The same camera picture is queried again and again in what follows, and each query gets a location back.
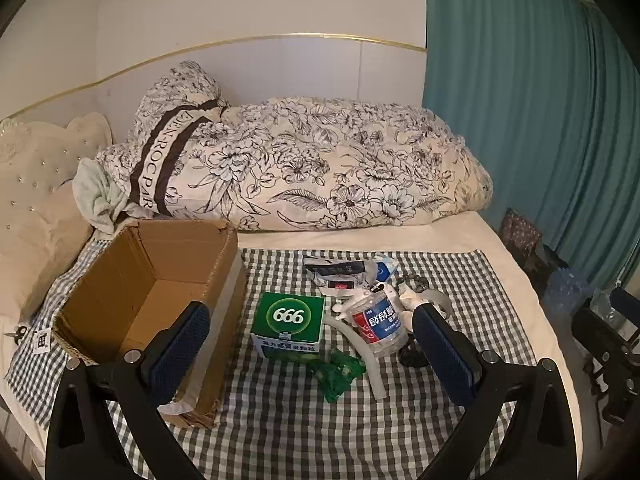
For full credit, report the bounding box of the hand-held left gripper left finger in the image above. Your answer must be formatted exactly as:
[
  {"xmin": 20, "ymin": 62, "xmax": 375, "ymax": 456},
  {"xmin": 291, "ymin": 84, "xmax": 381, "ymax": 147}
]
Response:
[{"xmin": 45, "ymin": 301, "xmax": 211, "ymax": 480}]

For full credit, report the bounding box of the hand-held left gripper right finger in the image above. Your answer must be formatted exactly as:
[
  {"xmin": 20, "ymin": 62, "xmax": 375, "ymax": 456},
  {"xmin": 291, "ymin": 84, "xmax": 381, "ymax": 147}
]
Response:
[{"xmin": 411, "ymin": 304, "xmax": 586, "ymax": 480}]

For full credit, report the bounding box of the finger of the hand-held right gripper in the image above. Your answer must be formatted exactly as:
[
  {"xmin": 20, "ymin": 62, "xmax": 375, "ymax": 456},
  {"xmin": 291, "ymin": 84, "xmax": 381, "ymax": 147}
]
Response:
[{"xmin": 611, "ymin": 287, "xmax": 640, "ymax": 318}]

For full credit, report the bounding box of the clear plastic bottle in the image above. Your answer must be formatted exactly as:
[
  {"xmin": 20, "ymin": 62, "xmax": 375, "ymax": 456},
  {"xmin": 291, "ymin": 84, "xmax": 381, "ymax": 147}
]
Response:
[{"xmin": 350, "ymin": 287, "xmax": 410, "ymax": 358}]

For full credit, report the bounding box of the brown cardboard box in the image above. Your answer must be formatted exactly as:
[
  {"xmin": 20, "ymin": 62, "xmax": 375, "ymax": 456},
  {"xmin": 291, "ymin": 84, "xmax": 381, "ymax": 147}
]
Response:
[{"xmin": 52, "ymin": 219, "xmax": 247, "ymax": 428}]

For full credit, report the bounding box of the green medicine box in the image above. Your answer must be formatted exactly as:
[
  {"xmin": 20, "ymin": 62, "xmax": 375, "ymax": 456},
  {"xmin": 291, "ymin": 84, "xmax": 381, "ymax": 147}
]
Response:
[{"xmin": 250, "ymin": 291, "xmax": 326, "ymax": 361}]

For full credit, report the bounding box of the green wrapper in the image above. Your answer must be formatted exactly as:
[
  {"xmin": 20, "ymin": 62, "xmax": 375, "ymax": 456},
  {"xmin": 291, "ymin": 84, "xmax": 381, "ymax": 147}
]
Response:
[{"xmin": 309, "ymin": 349, "xmax": 366, "ymax": 405}]

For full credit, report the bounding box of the dark tissue pack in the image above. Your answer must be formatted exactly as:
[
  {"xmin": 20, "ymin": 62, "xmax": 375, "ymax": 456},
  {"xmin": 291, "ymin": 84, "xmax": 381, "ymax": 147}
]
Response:
[{"xmin": 304, "ymin": 255, "xmax": 373, "ymax": 297}]

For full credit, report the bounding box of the small black object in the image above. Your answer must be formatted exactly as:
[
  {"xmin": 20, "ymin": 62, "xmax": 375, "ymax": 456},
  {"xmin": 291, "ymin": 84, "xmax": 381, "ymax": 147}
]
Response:
[{"xmin": 399, "ymin": 335, "xmax": 426, "ymax": 367}]

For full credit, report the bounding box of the pack of water bottles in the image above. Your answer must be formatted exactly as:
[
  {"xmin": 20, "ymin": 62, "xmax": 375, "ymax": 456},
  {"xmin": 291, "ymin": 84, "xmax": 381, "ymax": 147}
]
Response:
[{"xmin": 542, "ymin": 267, "xmax": 593, "ymax": 316}]

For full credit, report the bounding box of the white plastic tube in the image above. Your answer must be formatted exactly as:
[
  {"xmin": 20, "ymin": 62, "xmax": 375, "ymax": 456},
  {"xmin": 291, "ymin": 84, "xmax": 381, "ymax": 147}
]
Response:
[{"xmin": 325, "ymin": 310, "xmax": 388, "ymax": 401}]

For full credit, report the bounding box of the blue tissue pack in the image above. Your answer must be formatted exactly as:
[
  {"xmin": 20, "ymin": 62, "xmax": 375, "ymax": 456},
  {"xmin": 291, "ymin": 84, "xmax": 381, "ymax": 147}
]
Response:
[{"xmin": 372, "ymin": 256, "xmax": 398, "ymax": 283}]

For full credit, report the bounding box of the white fluffy toy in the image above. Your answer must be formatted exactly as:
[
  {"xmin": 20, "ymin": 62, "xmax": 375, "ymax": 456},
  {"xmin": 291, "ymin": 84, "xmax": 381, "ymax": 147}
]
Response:
[{"xmin": 332, "ymin": 297, "xmax": 361, "ymax": 321}]

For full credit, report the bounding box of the brown patterned bag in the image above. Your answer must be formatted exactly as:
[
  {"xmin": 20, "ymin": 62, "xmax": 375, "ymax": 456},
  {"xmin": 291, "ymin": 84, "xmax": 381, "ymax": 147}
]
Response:
[{"xmin": 500, "ymin": 207, "xmax": 543, "ymax": 266}]

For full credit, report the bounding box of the green checkered cloth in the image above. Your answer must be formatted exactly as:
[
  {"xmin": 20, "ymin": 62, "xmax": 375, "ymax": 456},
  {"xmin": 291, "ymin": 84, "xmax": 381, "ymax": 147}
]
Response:
[{"xmin": 5, "ymin": 240, "xmax": 538, "ymax": 480}]

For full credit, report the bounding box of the light green towel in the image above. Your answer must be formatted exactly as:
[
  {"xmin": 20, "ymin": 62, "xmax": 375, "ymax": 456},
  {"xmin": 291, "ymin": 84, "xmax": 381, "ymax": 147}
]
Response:
[{"xmin": 72, "ymin": 157, "xmax": 133, "ymax": 236}]

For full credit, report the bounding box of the floral quilt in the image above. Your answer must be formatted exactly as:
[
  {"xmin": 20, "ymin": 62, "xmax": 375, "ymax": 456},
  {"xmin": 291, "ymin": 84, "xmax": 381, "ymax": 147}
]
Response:
[{"xmin": 95, "ymin": 60, "xmax": 493, "ymax": 233}]

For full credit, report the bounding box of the teal curtain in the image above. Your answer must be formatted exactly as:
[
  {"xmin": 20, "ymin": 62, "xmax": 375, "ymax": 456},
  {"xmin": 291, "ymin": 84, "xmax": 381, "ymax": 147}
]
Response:
[{"xmin": 422, "ymin": 0, "xmax": 640, "ymax": 301}]

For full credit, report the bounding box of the green bead bracelet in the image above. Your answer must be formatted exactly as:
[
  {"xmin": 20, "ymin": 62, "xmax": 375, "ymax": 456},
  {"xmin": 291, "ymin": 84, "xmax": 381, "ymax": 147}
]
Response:
[{"xmin": 395, "ymin": 274, "xmax": 433, "ymax": 293}]

